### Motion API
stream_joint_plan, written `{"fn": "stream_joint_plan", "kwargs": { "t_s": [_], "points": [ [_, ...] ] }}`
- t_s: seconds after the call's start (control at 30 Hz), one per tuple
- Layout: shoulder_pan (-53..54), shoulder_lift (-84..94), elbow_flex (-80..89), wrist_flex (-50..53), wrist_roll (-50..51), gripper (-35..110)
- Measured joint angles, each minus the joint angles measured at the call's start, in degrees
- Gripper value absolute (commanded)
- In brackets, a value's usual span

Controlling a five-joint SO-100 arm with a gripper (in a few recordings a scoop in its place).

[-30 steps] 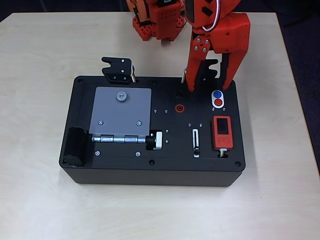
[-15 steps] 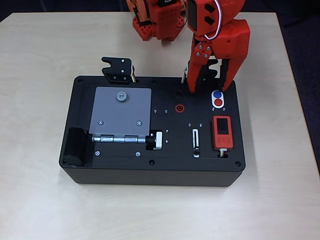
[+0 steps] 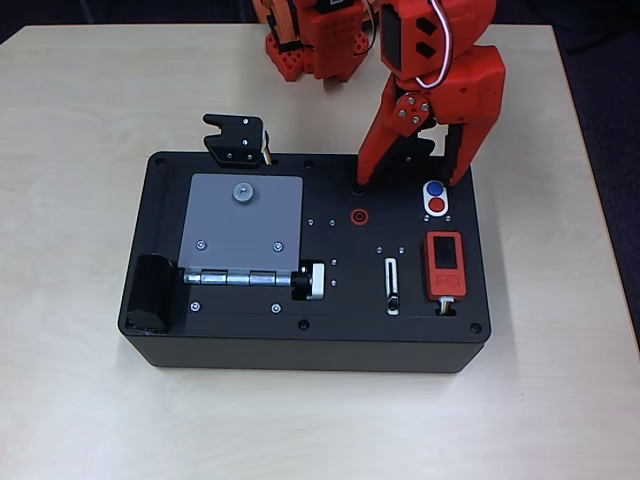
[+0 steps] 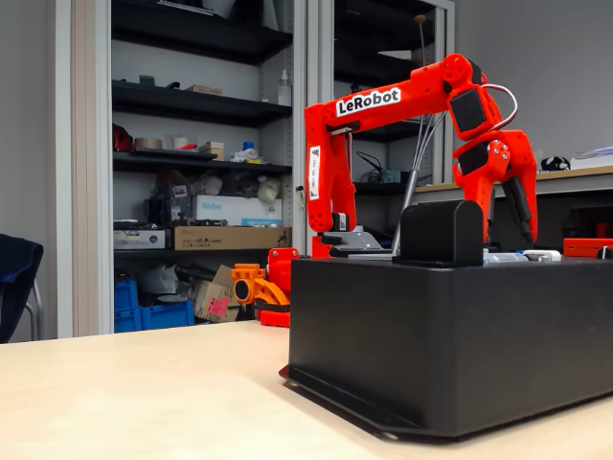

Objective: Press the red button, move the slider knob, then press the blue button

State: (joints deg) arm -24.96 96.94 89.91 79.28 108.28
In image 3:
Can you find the red clamp block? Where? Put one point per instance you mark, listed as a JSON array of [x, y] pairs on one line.
[[287, 65]]

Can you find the white yellow connector plug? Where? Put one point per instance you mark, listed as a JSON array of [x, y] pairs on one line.
[[446, 302]]

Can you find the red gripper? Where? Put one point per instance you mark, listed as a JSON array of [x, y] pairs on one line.
[[467, 100]]

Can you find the blue and red buttons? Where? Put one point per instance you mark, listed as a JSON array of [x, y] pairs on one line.
[[425, 197]]

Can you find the blue push button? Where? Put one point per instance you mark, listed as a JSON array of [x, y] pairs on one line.
[[434, 188]]

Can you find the black rounded holder block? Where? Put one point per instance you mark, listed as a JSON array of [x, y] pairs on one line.
[[150, 290]]

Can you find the orange table clamp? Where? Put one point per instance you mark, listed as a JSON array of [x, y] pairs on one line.
[[280, 20]]

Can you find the red push button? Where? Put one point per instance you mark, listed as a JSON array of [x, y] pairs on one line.
[[437, 203]]

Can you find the black screwed bracket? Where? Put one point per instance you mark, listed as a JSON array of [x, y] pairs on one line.
[[410, 155], [235, 142]]

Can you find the silver metal hinge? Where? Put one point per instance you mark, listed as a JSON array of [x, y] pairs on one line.
[[235, 277]]

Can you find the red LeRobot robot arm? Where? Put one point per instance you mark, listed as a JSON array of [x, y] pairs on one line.
[[465, 25]]

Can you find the black task board box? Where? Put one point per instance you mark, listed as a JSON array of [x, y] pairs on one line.
[[350, 345]]

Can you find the red round socket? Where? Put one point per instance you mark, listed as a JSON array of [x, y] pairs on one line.
[[360, 216]]

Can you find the white slider track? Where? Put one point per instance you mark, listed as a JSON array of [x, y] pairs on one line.
[[393, 280]]

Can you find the grey round door knob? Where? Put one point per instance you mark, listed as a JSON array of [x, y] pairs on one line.
[[243, 193]]

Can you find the red stick display module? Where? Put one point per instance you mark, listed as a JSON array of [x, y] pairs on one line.
[[447, 282]]

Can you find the grey hinged door plate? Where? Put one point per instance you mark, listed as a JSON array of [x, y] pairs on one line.
[[240, 235]]

